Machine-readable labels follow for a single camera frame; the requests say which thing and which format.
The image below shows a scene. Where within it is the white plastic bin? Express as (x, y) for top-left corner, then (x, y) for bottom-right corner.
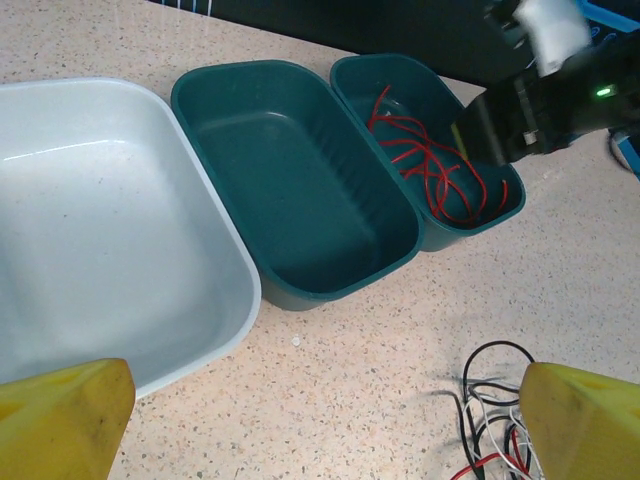
(0, 77), (264, 401)

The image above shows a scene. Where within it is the dark teal plastic bin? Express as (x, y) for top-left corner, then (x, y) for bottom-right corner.
(170, 59), (425, 312)
(329, 53), (527, 253)

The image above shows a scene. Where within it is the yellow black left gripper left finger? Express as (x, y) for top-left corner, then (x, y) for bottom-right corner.
(0, 357), (136, 480)

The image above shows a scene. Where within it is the blue table edge strip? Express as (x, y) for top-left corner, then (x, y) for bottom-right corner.
(615, 133), (640, 182)

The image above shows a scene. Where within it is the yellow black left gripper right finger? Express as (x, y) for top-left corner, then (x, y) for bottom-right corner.
(519, 362), (640, 480)

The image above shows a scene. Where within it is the thin white cable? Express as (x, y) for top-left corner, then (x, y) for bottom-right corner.
(479, 404), (546, 480)
(462, 379), (524, 451)

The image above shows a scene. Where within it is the thick red cable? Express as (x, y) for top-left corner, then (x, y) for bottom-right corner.
(368, 84), (489, 225)
(390, 142), (510, 225)

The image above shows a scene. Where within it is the thin black cable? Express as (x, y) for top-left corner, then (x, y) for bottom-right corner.
(452, 341), (536, 480)
(502, 424), (531, 480)

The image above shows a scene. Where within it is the thin red cable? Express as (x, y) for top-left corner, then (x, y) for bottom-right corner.
(449, 452), (526, 480)

